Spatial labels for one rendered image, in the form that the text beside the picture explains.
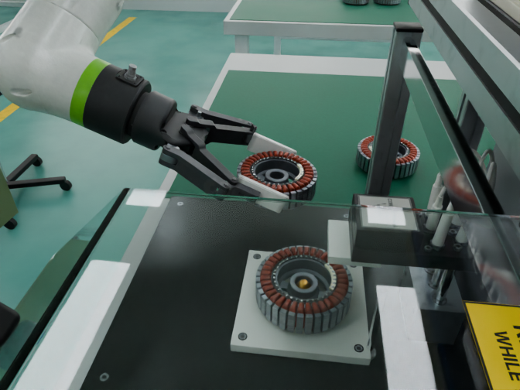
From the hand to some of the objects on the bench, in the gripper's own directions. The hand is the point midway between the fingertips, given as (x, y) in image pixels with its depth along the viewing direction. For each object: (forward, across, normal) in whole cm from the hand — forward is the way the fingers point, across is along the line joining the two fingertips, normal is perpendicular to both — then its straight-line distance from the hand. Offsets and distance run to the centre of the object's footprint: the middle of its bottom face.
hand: (276, 175), depth 62 cm
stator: (+21, +22, +2) cm, 31 cm away
